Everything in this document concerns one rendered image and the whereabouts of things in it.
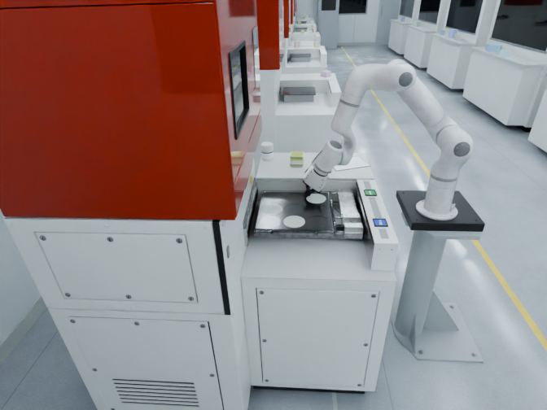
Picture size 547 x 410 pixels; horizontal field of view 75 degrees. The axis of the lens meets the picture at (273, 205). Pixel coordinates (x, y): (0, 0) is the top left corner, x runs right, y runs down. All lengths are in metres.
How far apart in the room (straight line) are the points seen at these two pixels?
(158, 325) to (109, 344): 0.25
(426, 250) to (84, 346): 1.62
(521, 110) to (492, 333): 4.08
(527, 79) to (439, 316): 4.26
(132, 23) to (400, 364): 2.05
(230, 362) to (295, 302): 0.35
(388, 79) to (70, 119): 1.12
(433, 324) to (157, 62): 2.10
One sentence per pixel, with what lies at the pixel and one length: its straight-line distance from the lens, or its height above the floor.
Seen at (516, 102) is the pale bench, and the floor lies 0.41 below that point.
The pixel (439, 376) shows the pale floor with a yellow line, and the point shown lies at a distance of 2.33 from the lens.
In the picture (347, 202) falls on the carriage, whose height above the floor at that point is 0.88.
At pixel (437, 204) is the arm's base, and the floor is 0.93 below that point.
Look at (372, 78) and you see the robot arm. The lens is 1.58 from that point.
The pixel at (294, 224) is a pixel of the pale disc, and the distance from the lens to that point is 1.64.
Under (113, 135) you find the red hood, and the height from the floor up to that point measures 1.49.
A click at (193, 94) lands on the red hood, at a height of 1.60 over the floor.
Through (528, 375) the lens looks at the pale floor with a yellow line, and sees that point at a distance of 2.54.
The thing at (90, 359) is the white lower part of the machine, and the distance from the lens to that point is 1.79.
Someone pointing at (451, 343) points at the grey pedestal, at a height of 0.01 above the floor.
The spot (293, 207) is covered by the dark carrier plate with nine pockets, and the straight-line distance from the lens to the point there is 1.76.
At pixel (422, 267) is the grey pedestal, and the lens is 2.05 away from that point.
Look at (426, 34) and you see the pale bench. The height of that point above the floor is 0.83.
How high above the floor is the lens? 1.82
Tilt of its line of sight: 31 degrees down
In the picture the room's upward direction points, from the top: 2 degrees counter-clockwise
